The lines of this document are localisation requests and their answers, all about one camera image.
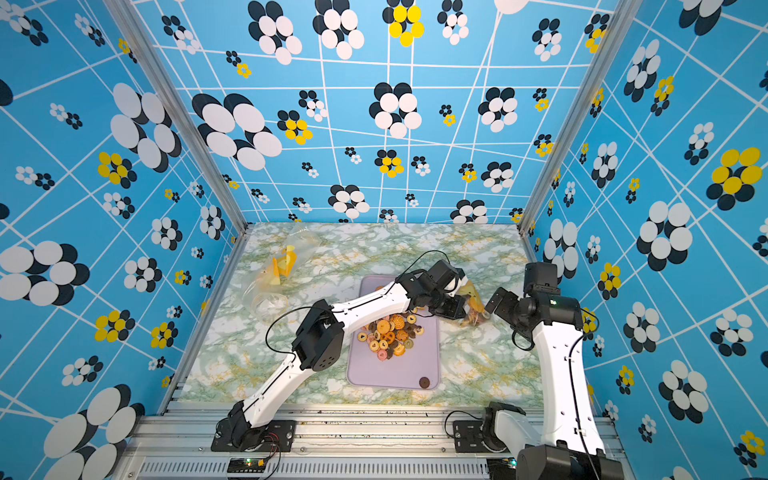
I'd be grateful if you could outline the ziploc cookie bag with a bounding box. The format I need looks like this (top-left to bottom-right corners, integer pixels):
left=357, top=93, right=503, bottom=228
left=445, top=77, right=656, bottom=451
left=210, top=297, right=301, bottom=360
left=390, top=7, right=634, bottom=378
left=241, top=267, right=288, bottom=314
left=456, top=280, right=491, bottom=327

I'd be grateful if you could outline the poured cookies pile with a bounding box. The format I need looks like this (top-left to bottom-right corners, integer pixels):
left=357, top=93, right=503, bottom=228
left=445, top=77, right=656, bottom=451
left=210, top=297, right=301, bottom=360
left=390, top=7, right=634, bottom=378
left=355, top=307, right=432, bottom=362

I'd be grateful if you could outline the ziploc bag of cookies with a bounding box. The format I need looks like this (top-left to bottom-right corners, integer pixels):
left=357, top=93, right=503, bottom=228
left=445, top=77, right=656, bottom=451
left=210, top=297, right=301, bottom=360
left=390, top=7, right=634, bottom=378
left=269, top=229, right=321, bottom=285

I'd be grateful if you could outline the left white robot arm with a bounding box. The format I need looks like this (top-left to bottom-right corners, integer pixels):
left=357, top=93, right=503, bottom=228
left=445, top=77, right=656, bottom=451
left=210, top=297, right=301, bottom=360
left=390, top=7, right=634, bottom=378
left=211, top=260, right=468, bottom=452

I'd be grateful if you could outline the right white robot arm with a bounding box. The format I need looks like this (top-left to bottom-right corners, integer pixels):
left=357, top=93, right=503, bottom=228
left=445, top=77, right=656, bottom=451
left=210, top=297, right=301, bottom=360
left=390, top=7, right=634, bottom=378
left=482, top=262, right=625, bottom=479

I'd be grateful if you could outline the lilac rectangular tray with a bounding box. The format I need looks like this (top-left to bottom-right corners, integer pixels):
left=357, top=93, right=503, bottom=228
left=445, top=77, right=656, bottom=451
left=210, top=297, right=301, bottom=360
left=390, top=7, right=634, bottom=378
left=346, top=275, right=442, bottom=389

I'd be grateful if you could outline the right green circuit board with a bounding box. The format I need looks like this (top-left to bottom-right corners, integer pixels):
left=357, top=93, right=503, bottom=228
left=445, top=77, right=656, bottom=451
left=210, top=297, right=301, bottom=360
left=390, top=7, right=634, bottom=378
left=487, top=457, right=517, bottom=480

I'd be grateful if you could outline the green circuit board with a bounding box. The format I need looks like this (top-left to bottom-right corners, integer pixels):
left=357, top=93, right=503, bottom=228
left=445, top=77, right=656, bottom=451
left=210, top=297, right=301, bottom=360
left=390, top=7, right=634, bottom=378
left=487, top=457, right=517, bottom=480
left=226, top=458, right=268, bottom=477

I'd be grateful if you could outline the left green circuit board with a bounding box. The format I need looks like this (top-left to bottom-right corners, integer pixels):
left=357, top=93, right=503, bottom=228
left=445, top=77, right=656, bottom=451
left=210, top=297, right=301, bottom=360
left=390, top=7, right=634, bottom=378
left=226, top=458, right=268, bottom=477

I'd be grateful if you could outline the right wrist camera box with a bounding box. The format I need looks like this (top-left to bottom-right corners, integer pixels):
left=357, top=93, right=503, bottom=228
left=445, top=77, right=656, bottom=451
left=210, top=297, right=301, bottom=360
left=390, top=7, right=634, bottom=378
left=523, top=262, right=561, bottom=296

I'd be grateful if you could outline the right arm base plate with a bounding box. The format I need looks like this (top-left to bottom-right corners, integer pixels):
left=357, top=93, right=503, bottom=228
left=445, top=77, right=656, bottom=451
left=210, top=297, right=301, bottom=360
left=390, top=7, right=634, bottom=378
left=450, top=416, right=540, bottom=456

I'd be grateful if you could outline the aluminium front rail frame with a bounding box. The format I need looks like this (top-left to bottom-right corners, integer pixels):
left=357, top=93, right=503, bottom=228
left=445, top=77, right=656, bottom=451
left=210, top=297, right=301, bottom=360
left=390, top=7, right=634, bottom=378
left=114, top=401, right=513, bottom=479

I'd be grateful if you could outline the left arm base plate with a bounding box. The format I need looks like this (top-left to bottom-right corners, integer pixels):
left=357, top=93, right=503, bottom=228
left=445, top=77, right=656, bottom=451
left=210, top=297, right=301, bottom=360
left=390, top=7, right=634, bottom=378
left=210, top=418, right=297, bottom=453

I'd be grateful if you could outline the right aluminium corner post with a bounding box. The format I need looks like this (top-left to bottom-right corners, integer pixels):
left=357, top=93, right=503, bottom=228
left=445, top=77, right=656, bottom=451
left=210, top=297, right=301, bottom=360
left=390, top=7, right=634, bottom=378
left=519, top=0, right=642, bottom=239

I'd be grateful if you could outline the aluminium corner post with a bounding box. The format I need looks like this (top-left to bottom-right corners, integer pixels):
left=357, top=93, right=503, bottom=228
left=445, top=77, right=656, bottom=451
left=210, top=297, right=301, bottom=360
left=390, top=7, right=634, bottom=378
left=103, top=0, right=250, bottom=235
left=519, top=0, right=642, bottom=239

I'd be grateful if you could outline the left aluminium corner post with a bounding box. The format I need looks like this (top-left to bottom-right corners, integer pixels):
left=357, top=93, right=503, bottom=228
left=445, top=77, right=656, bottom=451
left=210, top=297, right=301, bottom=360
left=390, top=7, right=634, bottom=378
left=103, top=0, right=250, bottom=235

